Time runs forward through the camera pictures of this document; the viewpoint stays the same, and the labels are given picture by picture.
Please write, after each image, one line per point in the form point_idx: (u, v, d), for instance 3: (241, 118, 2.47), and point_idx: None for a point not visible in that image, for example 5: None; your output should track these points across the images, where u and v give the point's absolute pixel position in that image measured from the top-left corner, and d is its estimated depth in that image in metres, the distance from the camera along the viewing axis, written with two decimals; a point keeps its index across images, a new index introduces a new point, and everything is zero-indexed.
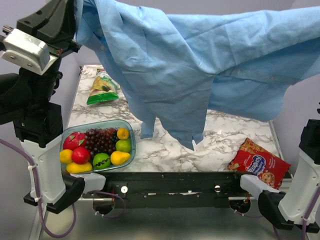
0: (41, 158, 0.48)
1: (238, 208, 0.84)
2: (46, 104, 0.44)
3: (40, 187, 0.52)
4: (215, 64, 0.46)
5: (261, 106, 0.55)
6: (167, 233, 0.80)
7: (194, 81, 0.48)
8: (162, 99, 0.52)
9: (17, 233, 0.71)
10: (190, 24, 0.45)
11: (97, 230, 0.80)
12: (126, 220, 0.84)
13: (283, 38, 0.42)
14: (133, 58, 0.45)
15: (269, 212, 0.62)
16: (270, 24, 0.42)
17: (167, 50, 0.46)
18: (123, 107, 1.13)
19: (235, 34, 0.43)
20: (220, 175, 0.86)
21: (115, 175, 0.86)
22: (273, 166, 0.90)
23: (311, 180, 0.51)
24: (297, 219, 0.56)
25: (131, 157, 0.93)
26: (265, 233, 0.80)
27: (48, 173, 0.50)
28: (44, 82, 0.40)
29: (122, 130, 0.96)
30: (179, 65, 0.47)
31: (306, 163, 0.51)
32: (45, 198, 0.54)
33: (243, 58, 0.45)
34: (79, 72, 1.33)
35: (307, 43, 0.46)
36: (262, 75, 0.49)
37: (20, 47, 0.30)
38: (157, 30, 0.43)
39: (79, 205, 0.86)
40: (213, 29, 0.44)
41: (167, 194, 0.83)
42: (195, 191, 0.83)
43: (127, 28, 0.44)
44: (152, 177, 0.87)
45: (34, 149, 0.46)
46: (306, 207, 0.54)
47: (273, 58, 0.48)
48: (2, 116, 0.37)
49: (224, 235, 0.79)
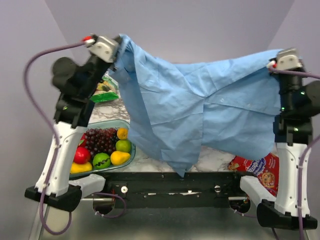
0: (67, 139, 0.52)
1: (238, 208, 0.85)
2: (81, 103, 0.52)
3: (53, 172, 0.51)
4: (202, 89, 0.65)
5: (247, 137, 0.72)
6: (167, 233, 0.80)
7: (190, 103, 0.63)
8: (166, 120, 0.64)
9: (18, 232, 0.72)
10: (184, 69, 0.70)
11: (97, 230, 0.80)
12: (126, 220, 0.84)
13: (242, 70, 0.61)
14: (150, 81, 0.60)
15: (265, 217, 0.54)
16: (232, 64, 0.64)
17: (171, 81, 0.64)
18: (123, 107, 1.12)
19: (213, 71, 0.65)
20: (221, 175, 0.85)
21: (115, 175, 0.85)
22: (273, 166, 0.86)
23: (291, 161, 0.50)
24: (293, 210, 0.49)
25: (131, 157, 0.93)
26: (265, 233, 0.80)
27: (66, 156, 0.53)
28: (91, 82, 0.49)
29: (122, 130, 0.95)
30: (179, 91, 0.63)
31: (281, 150, 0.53)
32: (53, 187, 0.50)
33: (220, 85, 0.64)
34: None
35: (269, 83, 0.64)
36: (240, 103, 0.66)
37: (108, 41, 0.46)
38: (166, 66, 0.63)
39: (80, 205, 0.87)
40: (199, 69, 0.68)
41: (167, 194, 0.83)
42: (196, 191, 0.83)
43: (148, 65, 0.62)
44: (152, 176, 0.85)
45: (66, 129, 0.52)
46: (297, 192, 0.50)
47: (244, 87, 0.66)
48: (65, 81, 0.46)
49: (224, 235, 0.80)
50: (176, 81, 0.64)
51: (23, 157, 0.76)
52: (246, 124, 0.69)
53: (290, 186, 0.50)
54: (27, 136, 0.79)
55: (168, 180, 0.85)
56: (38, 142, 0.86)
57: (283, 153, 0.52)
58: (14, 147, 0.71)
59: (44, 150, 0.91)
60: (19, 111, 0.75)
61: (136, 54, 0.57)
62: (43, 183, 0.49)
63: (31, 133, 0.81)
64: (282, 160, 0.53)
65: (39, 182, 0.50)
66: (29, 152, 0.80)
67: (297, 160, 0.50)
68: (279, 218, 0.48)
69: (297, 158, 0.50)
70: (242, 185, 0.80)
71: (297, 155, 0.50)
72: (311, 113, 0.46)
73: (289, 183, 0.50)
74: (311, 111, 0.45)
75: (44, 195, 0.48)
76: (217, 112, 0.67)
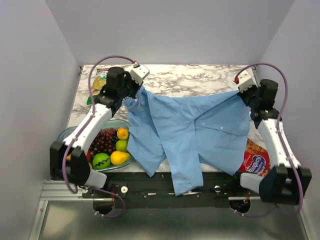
0: (101, 113, 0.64)
1: (238, 208, 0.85)
2: (113, 98, 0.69)
3: (82, 132, 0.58)
4: (191, 114, 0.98)
5: (230, 149, 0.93)
6: (167, 233, 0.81)
7: (183, 124, 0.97)
8: (170, 137, 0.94)
9: (17, 234, 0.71)
10: (178, 99, 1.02)
11: (97, 230, 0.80)
12: (126, 220, 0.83)
13: (213, 101, 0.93)
14: (159, 112, 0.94)
15: (265, 186, 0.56)
16: (207, 97, 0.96)
17: (170, 110, 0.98)
18: (123, 107, 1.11)
19: (196, 102, 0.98)
20: (220, 175, 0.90)
21: (115, 175, 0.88)
22: None
23: (270, 130, 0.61)
24: (286, 161, 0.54)
25: (131, 157, 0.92)
26: (265, 233, 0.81)
27: (97, 126, 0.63)
28: (126, 90, 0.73)
29: (122, 130, 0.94)
30: (175, 116, 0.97)
31: (262, 125, 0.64)
32: (79, 143, 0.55)
33: (202, 111, 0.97)
34: (79, 71, 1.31)
35: (237, 109, 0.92)
36: (216, 124, 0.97)
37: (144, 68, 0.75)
38: (166, 100, 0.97)
39: (79, 205, 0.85)
40: (187, 99, 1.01)
41: (167, 194, 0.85)
42: (196, 191, 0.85)
43: (156, 101, 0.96)
44: (152, 176, 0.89)
45: (102, 108, 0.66)
46: (283, 148, 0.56)
47: (217, 113, 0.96)
48: (114, 73, 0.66)
49: (224, 235, 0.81)
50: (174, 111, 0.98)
51: (23, 159, 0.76)
52: (225, 141, 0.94)
53: (276, 146, 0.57)
54: (26, 138, 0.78)
55: (168, 180, 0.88)
56: (38, 143, 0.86)
57: (263, 127, 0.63)
58: (13, 149, 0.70)
59: (44, 151, 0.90)
60: (17, 114, 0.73)
61: (149, 95, 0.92)
62: (74, 136, 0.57)
63: (31, 134, 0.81)
64: (265, 134, 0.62)
65: (68, 138, 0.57)
66: (29, 154, 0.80)
67: (274, 128, 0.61)
68: (277, 170, 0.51)
69: (273, 127, 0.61)
70: (243, 181, 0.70)
71: (273, 125, 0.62)
72: (271, 96, 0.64)
73: (274, 144, 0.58)
74: (269, 94, 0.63)
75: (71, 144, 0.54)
76: (202, 132, 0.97)
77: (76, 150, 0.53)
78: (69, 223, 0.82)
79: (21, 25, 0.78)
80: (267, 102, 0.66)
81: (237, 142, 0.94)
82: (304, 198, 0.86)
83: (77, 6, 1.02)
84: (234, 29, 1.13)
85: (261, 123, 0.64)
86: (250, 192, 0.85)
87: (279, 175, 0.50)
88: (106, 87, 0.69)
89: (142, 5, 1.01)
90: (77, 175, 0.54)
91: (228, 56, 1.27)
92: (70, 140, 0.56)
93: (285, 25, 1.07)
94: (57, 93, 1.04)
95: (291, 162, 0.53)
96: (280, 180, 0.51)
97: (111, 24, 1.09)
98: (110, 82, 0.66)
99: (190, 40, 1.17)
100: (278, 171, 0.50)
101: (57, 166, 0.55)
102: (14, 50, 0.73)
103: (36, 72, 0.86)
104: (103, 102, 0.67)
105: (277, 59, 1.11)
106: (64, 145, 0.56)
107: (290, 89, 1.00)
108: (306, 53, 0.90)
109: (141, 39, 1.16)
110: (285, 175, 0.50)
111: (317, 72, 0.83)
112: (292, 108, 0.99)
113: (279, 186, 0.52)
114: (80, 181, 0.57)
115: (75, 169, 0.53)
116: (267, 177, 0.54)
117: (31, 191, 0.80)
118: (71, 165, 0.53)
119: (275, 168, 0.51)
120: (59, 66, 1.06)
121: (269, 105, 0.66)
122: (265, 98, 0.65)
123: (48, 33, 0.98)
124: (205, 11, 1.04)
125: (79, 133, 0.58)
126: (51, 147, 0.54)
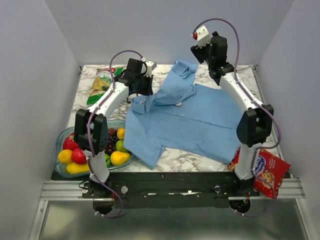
0: (120, 90, 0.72)
1: (238, 208, 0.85)
2: (131, 78, 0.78)
3: (104, 103, 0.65)
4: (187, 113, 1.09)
5: (223, 142, 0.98)
6: (167, 233, 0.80)
7: (180, 121, 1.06)
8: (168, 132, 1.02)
9: (16, 234, 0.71)
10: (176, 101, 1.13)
11: (97, 231, 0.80)
12: (126, 220, 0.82)
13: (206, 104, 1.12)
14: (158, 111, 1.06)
15: (243, 130, 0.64)
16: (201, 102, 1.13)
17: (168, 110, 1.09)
18: (123, 107, 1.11)
19: (192, 105, 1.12)
20: (221, 175, 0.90)
21: (115, 175, 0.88)
22: (273, 166, 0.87)
23: (231, 83, 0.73)
24: (249, 104, 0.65)
25: (131, 157, 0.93)
26: (265, 233, 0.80)
27: (116, 99, 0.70)
28: (141, 78, 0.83)
29: (122, 131, 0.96)
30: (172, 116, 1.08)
31: (223, 80, 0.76)
32: (102, 112, 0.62)
33: (195, 111, 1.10)
34: (79, 72, 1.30)
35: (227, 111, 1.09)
36: (210, 120, 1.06)
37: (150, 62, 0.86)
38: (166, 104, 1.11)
39: (79, 205, 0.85)
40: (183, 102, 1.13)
41: (168, 194, 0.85)
42: (196, 191, 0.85)
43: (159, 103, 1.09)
44: (152, 177, 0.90)
45: (121, 85, 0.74)
46: (245, 95, 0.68)
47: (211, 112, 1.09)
48: (135, 59, 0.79)
49: (224, 235, 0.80)
50: (170, 111, 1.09)
51: (23, 158, 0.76)
52: (219, 135, 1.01)
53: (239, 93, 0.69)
54: (27, 136, 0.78)
55: (167, 179, 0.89)
56: (38, 142, 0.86)
57: (225, 82, 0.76)
58: (12, 149, 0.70)
59: (44, 150, 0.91)
60: (17, 113, 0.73)
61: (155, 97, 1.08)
62: (97, 104, 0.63)
63: (31, 134, 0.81)
64: (228, 88, 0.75)
65: (91, 107, 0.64)
66: (29, 153, 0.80)
67: (234, 80, 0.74)
68: (248, 113, 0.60)
69: (233, 79, 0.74)
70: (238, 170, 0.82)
71: (232, 78, 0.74)
72: (223, 49, 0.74)
73: (238, 94, 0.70)
74: (220, 40, 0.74)
75: (95, 112, 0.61)
76: (197, 126, 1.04)
77: (99, 117, 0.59)
78: (69, 223, 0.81)
79: (21, 25, 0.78)
80: (221, 58, 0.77)
81: (231, 137, 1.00)
82: (304, 197, 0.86)
83: (77, 7, 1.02)
84: (234, 28, 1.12)
85: (222, 79, 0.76)
86: (250, 192, 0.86)
87: (250, 115, 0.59)
88: (125, 71, 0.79)
89: (141, 4, 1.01)
90: (99, 139, 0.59)
91: (228, 56, 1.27)
92: (93, 108, 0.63)
93: (285, 25, 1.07)
94: (57, 91, 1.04)
95: (256, 104, 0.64)
96: (253, 121, 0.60)
97: (110, 24, 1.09)
98: (131, 65, 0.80)
99: (190, 40, 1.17)
100: (248, 113, 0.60)
101: (81, 131, 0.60)
102: (16, 49, 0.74)
103: (36, 72, 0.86)
104: (122, 81, 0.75)
105: (277, 59, 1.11)
106: (88, 112, 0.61)
107: (289, 89, 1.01)
108: (305, 52, 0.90)
109: (141, 38, 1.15)
110: (255, 116, 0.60)
111: (315, 71, 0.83)
112: (291, 108, 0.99)
113: (253, 127, 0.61)
114: (101, 147, 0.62)
115: (98, 132, 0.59)
116: (243, 123, 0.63)
117: (30, 190, 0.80)
118: (94, 129, 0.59)
119: (246, 113, 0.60)
120: (59, 66, 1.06)
121: (223, 61, 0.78)
122: (221, 53, 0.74)
123: (47, 33, 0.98)
124: (205, 10, 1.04)
125: (102, 103, 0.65)
126: (77, 114, 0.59)
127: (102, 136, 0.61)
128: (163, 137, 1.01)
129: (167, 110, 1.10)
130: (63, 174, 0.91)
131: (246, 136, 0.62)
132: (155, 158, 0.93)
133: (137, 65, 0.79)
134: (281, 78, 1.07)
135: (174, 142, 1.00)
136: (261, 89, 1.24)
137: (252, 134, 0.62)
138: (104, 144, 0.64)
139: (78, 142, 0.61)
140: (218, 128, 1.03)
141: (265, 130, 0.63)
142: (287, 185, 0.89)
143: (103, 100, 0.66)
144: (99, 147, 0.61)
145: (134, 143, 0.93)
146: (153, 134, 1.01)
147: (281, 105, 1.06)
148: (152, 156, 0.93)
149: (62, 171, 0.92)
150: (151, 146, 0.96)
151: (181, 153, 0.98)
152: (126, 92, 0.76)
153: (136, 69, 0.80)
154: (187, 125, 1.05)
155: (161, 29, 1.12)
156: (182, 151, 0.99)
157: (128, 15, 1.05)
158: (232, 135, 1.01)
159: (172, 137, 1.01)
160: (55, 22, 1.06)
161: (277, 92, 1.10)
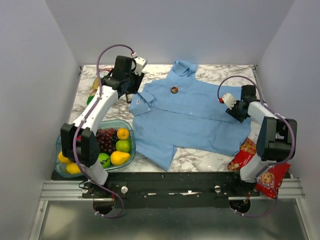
0: (107, 95, 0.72)
1: (238, 208, 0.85)
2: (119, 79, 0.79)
3: (90, 115, 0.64)
4: (195, 111, 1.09)
5: (231, 140, 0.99)
6: (168, 233, 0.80)
7: (184, 121, 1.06)
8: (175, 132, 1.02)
9: (16, 235, 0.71)
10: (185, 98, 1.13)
11: (97, 231, 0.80)
12: (126, 220, 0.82)
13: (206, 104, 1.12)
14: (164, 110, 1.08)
15: (262, 139, 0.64)
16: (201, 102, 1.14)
17: (180, 108, 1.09)
18: (123, 107, 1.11)
19: (199, 102, 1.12)
20: (221, 175, 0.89)
21: (115, 175, 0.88)
22: (273, 167, 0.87)
23: (257, 105, 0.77)
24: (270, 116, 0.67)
25: (131, 157, 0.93)
26: (265, 234, 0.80)
27: (104, 106, 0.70)
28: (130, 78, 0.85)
29: (122, 130, 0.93)
30: (184, 114, 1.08)
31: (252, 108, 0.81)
32: (88, 125, 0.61)
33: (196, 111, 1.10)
34: (79, 72, 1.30)
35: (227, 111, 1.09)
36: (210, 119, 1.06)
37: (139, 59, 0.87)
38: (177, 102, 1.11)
39: (79, 205, 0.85)
40: (192, 99, 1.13)
41: (167, 194, 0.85)
42: (196, 191, 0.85)
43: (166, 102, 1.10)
44: (152, 176, 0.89)
45: (108, 88, 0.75)
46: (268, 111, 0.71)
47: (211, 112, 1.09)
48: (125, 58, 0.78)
49: (224, 235, 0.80)
50: (181, 109, 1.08)
51: (23, 158, 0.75)
52: (226, 132, 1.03)
53: (261, 110, 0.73)
54: (27, 137, 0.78)
55: (167, 179, 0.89)
56: (38, 143, 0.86)
57: (253, 106, 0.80)
58: (13, 151, 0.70)
59: (44, 151, 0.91)
60: (16, 114, 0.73)
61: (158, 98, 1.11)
62: (83, 118, 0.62)
63: (30, 135, 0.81)
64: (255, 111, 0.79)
65: (77, 120, 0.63)
66: (29, 153, 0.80)
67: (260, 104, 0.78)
68: (267, 118, 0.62)
69: (259, 104, 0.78)
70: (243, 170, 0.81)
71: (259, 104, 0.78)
72: (251, 89, 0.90)
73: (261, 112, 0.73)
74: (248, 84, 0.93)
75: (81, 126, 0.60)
76: (206, 125, 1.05)
77: (86, 131, 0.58)
78: (69, 224, 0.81)
79: (20, 24, 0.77)
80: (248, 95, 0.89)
81: (238, 133, 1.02)
82: (304, 197, 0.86)
83: (76, 7, 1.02)
84: (234, 29, 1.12)
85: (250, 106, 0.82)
86: (250, 192, 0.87)
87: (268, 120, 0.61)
88: (114, 71, 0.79)
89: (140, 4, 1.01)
90: (87, 153, 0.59)
91: (228, 56, 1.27)
92: (79, 122, 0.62)
93: (285, 24, 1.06)
94: (57, 91, 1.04)
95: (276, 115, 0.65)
96: (271, 127, 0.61)
97: (110, 24, 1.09)
98: (119, 64, 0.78)
99: (190, 40, 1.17)
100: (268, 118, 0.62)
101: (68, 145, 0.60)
102: (15, 49, 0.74)
103: (36, 73, 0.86)
104: (110, 83, 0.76)
105: (277, 59, 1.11)
106: (74, 127, 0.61)
107: (290, 89, 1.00)
108: (305, 52, 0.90)
109: (141, 38, 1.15)
110: (274, 122, 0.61)
111: (316, 72, 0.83)
112: (291, 108, 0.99)
113: (272, 133, 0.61)
114: (91, 160, 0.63)
115: (85, 147, 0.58)
116: (262, 131, 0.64)
117: (31, 191, 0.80)
118: (82, 144, 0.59)
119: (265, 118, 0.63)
120: (59, 66, 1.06)
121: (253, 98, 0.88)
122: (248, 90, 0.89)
123: (47, 33, 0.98)
124: (205, 11, 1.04)
125: (88, 115, 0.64)
126: (62, 128, 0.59)
127: (91, 150, 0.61)
128: (175, 137, 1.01)
129: (179, 108, 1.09)
130: (63, 174, 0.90)
131: (265, 142, 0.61)
132: (169, 159, 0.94)
133: (126, 64, 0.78)
134: (281, 79, 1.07)
135: (187, 142, 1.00)
136: (261, 89, 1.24)
137: (269, 141, 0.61)
138: (95, 155, 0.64)
139: (67, 154, 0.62)
140: (226, 125, 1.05)
141: (289, 146, 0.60)
142: (287, 185, 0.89)
143: (89, 110, 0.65)
144: (89, 160, 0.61)
145: (146, 148, 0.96)
146: (165, 134, 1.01)
147: (282, 105, 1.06)
148: (164, 157, 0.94)
149: (62, 171, 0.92)
150: (164, 148, 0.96)
151: (181, 153, 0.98)
152: (115, 96, 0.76)
153: (125, 70, 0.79)
154: (197, 124, 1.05)
155: (160, 29, 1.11)
156: (181, 151, 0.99)
157: (128, 15, 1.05)
158: (240, 134, 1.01)
159: (183, 137, 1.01)
160: (54, 22, 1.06)
161: (278, 92, 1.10)
